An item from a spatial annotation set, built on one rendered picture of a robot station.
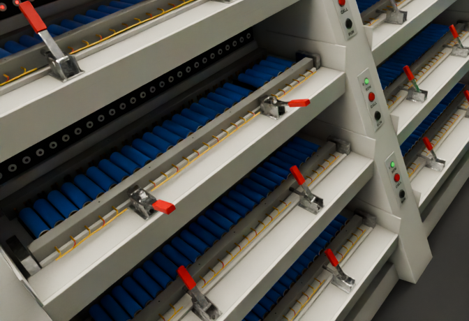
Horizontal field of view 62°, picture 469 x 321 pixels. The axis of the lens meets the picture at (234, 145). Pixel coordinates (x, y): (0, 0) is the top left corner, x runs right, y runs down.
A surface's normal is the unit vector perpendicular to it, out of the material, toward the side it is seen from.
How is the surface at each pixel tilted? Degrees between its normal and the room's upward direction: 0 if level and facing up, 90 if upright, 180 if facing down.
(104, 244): 21
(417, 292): 0
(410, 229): 90
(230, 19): 111
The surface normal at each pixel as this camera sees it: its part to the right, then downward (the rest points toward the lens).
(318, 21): -0.69, 0.51
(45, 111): 0.71, 0.33
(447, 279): -0.39, -0.86
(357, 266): -0.14, -0.79
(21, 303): 0.61, 0.03
